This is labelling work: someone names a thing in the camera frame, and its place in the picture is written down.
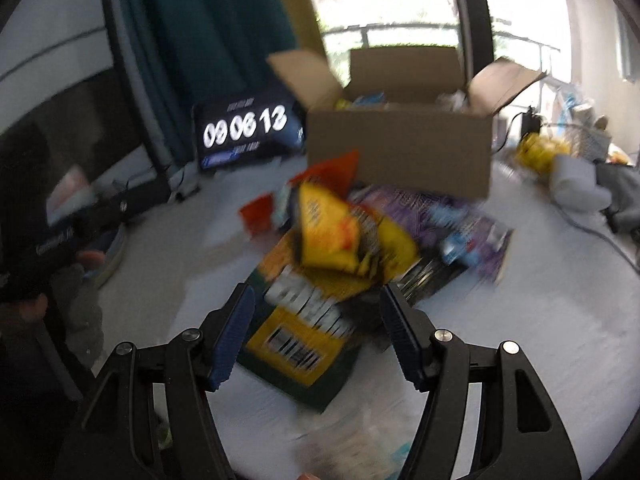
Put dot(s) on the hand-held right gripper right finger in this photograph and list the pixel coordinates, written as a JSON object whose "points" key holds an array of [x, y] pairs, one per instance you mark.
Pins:
{"points": [[400, 345]]}

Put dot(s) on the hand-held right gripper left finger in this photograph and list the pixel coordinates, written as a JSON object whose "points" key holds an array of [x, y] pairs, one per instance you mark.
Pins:
{"points": [[232, 340]]}

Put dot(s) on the green yellow snack packet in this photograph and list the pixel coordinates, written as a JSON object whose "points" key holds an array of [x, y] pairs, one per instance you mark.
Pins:
{"points": [[300, 340]]}

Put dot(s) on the yellow black snack packet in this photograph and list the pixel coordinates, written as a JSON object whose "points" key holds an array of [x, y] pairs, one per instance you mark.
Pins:
{"points": [[335, 230]]}

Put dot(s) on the orange snack packet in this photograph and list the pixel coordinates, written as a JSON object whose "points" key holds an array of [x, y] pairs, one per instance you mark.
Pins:
{"points": [[340, 170]]}

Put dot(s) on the cardboard box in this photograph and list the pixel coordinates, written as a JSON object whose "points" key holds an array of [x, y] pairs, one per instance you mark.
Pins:
{"points": [[400, 155]]}

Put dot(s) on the person's left hand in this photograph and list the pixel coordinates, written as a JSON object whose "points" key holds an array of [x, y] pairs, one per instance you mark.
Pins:
{"points": [[31, 308]]}

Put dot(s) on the person's right hand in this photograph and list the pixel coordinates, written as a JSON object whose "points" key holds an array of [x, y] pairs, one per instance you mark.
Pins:
{"points": [[308, 476]]}

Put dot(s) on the dark foil packet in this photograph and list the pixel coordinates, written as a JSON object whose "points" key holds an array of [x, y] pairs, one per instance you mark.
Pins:
{"points": [[430, 280]]}

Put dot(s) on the clear white snack packet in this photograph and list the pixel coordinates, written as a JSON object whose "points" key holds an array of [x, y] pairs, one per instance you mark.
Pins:
{"points": [[350, 447]]}

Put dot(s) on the blue white snack packet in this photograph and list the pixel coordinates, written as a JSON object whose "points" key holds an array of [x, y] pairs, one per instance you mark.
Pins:
{"points": [[462, 245]]}

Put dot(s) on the white charger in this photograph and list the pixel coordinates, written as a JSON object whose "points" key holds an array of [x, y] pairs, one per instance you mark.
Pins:
{"points": [[182, 189]]}

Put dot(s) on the purple snack packet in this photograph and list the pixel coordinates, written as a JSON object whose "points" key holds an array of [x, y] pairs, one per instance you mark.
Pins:
{"points": [[405, 202]]}

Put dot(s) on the black tablet with clock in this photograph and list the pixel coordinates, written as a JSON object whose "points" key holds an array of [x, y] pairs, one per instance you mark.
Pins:
{"points": [[247, 130]]}

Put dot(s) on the small yellow packet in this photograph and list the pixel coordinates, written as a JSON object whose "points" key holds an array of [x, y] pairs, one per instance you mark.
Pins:
{"points": [[540, 152]]}

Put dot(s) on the white tissue roll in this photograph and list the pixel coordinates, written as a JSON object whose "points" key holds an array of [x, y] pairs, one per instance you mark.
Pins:
{"points": [[580, 185]]}

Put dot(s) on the grey cloth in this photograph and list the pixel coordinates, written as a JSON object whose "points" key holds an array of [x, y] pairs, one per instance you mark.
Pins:
{"points": [[620, 195]]}

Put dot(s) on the balcony railing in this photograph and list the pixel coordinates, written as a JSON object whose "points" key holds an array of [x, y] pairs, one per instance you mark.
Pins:
{"points": [[430, 27]]}

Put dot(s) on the yellow curtain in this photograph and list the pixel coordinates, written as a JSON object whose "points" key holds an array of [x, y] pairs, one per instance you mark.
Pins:
{"points": [[295, 5]]}

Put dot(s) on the dark window frame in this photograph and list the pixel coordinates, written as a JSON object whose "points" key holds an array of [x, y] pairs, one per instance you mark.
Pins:
{"points": [[472, 10]]}

